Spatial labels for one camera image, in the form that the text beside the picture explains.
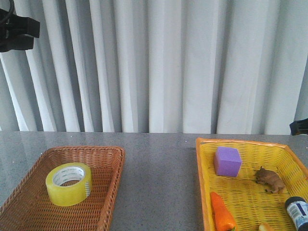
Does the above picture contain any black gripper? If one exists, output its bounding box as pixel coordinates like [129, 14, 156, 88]
[289, 118, 308, 135]
[0, 14, 40, 52]

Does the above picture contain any yellow packing tape roll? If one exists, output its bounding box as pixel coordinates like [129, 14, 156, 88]
[45, 162, 92, 206]

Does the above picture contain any brown toy animal figure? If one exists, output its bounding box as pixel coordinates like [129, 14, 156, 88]
[255, 167, 285, 193]

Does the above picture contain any purple foam cube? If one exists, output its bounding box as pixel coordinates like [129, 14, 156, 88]
[214, 146, 242, 177]

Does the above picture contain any blue white labelled bottle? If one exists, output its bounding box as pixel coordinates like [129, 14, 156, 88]
[284, 196, 308, 231]

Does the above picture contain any yellow orange plastic basket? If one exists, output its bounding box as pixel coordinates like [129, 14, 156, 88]
[196, 138, 308, 231]

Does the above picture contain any white pleated curtain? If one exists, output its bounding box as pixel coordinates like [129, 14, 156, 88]
[0, 0, 308, 135]

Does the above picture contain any yellow toy food piece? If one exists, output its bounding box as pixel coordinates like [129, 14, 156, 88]
[258, 222, 275, 231]

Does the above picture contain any orange toy carrot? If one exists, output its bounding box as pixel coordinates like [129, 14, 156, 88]
[210, 192, 237, 231]

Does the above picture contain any brown wicker basket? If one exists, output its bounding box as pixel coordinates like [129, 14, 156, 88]
[0, 146, 125, 231]

